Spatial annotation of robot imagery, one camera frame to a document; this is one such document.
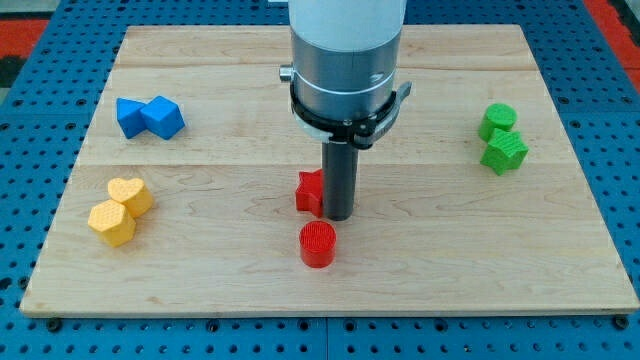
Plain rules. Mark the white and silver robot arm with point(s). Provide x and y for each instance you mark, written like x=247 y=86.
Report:
x=344 y=54

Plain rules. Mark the red star block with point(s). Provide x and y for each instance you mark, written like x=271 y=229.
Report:
x=309 y=192

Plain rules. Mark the green star block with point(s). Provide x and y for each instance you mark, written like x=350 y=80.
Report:
x=505 y=151

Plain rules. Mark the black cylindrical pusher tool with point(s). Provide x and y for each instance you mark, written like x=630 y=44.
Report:
x=339 y=167

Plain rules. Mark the red cylinder block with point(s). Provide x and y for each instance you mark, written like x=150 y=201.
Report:
x=317 y=240

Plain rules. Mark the light wooden board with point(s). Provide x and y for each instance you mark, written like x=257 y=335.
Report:
x=433 y=233

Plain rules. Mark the blue cube block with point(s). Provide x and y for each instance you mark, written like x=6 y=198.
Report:
x=162 y=117

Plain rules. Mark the yellow heart block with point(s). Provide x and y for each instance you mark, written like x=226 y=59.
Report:
x=132 y=193

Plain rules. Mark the green cylinder block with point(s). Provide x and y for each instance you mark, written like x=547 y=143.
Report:
x=497 y=116

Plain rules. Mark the blue triangle block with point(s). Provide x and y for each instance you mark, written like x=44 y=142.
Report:
x=129 y=117

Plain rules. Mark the yellow hexagon block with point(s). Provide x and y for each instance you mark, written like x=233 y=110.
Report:
x=112 y=223

